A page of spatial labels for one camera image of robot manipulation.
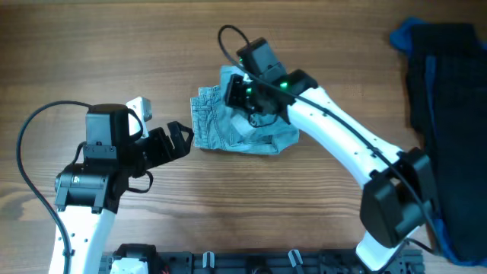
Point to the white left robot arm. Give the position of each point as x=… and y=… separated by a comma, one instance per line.
x=88, y=193

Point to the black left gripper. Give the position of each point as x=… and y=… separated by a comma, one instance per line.
x=163, y=142

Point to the blue garment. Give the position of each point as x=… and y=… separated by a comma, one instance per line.
x=403, y=36

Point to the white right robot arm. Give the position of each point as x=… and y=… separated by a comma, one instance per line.
x=399, y=194

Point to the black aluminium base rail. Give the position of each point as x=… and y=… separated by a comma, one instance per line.
x=143, y=258

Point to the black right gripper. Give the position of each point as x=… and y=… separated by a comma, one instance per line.
x=234, y=91

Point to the light blue denim shorts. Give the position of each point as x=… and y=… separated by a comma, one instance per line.
x=219, y=127

